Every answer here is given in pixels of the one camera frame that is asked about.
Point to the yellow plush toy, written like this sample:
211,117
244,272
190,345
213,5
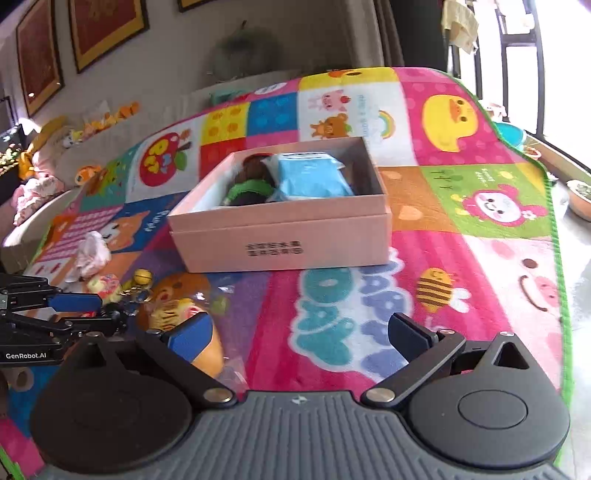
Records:
48,134

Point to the crumpled white plastic wrapper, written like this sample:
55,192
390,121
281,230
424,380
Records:
94,251

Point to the row of orange plush toys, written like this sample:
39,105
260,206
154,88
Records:
111,117

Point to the dark cabinet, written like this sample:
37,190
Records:
9,152

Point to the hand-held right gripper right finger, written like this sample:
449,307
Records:
404,333

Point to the pink cardboard box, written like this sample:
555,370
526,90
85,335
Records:
231,244

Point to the black metal rack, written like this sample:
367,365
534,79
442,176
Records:
519,39

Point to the beige sofa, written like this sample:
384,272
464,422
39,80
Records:
64,161

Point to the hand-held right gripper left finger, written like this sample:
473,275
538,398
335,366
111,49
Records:
194,337

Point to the pink plush toy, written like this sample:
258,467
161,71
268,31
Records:
34,198

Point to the blue wet wipes packet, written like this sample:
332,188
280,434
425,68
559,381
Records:
309,177

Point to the grey-green neck pillow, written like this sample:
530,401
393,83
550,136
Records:
244,53

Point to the orange round plush toy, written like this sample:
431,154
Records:
87,174

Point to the pale yellow hanging cloth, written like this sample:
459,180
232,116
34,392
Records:
459,23

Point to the red framed picture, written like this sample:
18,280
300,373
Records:
196,3
108,32
39,55

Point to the brown knitted doll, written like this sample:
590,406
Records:
249,189

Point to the yellow pastry packet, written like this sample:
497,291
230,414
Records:
168,316

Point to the colourful cartoon play mat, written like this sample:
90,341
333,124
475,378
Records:
369,323

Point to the grey curtain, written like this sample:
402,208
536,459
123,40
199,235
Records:
406,32

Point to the colourful round trinket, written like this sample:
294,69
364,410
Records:
105,284

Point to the potted plant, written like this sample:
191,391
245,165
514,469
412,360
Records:
579,196

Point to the teal plastic basin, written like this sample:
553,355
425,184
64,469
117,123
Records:
510,134

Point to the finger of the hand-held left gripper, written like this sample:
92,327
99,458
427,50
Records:
74,302
69,325

